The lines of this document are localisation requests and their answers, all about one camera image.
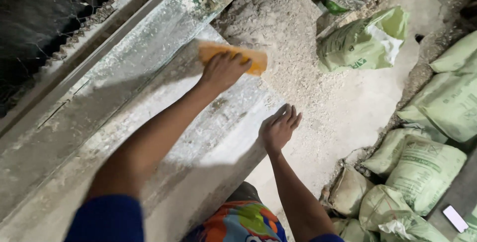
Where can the grey flat board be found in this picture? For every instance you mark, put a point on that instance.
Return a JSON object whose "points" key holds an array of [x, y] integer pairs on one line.
{"points": [[460, 197]]}

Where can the colourful printed shorts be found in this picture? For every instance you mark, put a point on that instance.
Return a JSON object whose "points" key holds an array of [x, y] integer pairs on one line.
{"points": [[238, 223]]}

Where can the long grey metal mould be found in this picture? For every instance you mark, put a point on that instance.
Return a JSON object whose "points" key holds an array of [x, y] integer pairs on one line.
{"points": [[123, 67]]}

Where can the orange plastic scraper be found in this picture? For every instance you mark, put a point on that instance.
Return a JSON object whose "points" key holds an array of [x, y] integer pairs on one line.
{"points": [[257, 62]]}

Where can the white phone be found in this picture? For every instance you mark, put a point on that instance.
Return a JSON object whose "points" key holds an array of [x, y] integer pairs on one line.
{"points": [[455, 218]]}

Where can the blue shirt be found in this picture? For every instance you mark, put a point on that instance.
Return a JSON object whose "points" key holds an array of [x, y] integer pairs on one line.
{"points": [[106, 219]]}

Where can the dark corrugated sheet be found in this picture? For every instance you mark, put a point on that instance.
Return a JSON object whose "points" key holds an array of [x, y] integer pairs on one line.
{"points": [[33, 22]]}

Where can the long white plaster strip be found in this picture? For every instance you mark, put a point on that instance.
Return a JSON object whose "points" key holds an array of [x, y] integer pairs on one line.
{"points": [[208, 149]]}

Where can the heap of green sacks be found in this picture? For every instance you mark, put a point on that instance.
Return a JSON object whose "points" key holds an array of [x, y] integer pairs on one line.
{"points": [[425, 175]]}

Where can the small black object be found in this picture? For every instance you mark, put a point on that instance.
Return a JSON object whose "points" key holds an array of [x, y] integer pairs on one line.
{"points": [[419, 38]]}

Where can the pile of plaster debris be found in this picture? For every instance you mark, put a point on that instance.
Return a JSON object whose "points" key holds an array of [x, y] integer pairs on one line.
{"points": [[275, 37]]}

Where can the open green sack white liner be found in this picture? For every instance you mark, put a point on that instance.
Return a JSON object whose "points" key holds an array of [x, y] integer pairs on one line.
{"points": [[354, 46]]}

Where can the person's left fingers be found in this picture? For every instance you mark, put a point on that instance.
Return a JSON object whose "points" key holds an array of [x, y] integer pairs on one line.
{"points": [[228, 56]]}

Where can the long grey edge rail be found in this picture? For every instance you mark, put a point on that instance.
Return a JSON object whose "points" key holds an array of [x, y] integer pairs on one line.
{"points": [[70, 67]]}

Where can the person's left hand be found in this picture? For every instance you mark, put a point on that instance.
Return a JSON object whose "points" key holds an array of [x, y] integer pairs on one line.
{"points": [[223, 72]]}

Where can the person's right fingers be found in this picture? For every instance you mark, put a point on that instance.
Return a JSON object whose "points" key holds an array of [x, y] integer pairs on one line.
{"points": [[287, 115]]}

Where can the person's right hand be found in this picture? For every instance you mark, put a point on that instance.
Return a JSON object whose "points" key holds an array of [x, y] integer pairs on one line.
{"points": [[277, 130]]}

